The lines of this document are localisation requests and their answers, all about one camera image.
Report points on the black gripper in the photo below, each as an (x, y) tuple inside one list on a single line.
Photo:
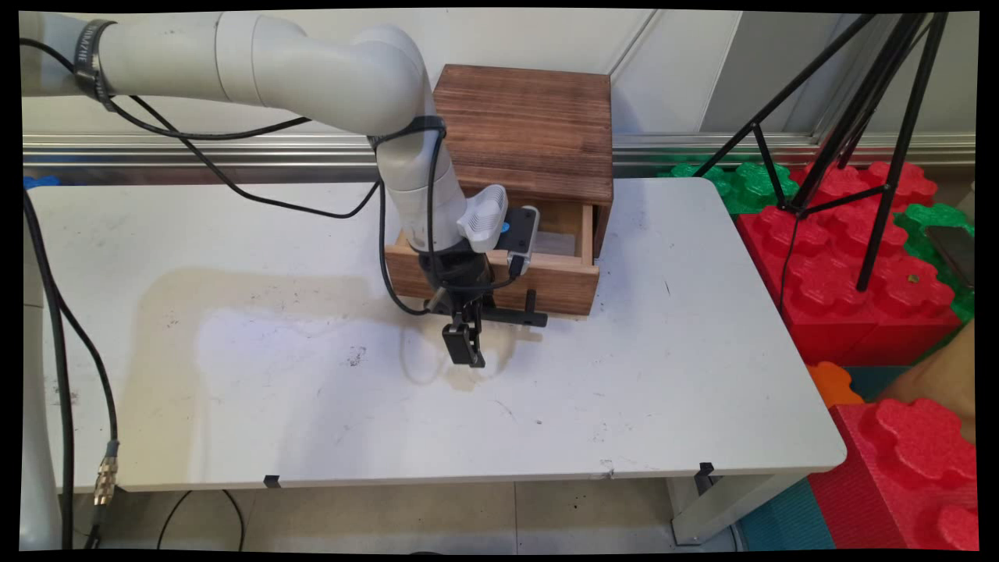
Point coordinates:
[(460, 277)]

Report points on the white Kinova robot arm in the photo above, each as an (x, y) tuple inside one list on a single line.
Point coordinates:
[(312, 70)]

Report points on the brown wooden cabinet box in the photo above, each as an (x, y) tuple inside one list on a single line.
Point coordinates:
[(531, 125)]

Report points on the small black table clip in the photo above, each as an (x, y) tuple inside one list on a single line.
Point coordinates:
[(271, 481), (704, 474)]

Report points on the white table leg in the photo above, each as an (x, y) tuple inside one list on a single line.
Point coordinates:
[(726, 503)]

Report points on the green foam block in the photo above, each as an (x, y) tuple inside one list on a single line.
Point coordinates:
[(749, 183), (925, 222)]

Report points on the orange foam block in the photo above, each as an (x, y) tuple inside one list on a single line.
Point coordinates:
[(831, 384)]

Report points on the large red foam block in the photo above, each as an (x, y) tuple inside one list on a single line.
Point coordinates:
[(843, 281)]

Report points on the blue foam block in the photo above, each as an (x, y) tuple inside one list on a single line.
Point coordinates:
[(39, 182)]

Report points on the red foam block ribbed side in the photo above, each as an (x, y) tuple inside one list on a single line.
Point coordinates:
[(905, 476)]

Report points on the bare person leg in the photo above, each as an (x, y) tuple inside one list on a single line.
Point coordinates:
[(940, 382)]

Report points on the black tripod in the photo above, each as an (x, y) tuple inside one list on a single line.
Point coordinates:
[(905, 133)]

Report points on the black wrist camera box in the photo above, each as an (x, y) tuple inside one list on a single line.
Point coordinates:
[(523, 238)]

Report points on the white ribbed camera mount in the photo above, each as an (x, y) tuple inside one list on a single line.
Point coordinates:
[(482, 217)]

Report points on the aluminium wall rail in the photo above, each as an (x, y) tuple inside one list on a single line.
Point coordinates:
[(234, 152)]

